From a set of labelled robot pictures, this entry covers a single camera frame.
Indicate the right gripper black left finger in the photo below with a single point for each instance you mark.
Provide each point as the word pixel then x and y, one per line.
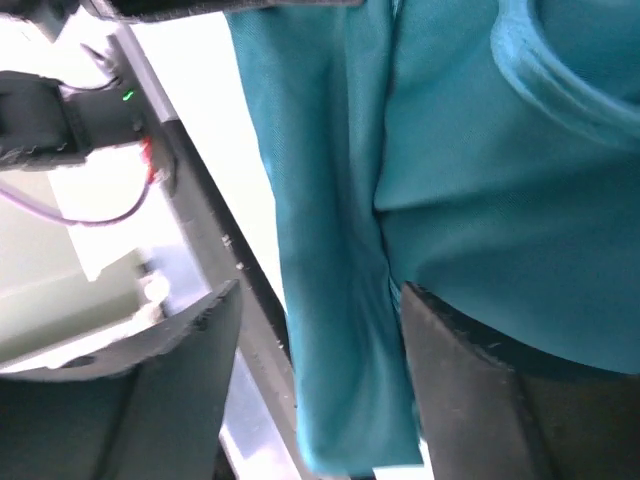
pixel 160 420

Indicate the teal satin napkin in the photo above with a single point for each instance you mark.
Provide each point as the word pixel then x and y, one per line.
pixel 484 151

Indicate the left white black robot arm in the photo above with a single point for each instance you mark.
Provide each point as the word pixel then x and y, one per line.
pixel 46 123

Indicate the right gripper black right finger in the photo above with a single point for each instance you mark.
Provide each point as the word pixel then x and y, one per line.
pixel 491 407

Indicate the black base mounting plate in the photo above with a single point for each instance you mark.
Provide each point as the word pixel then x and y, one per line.
pixel 258 427

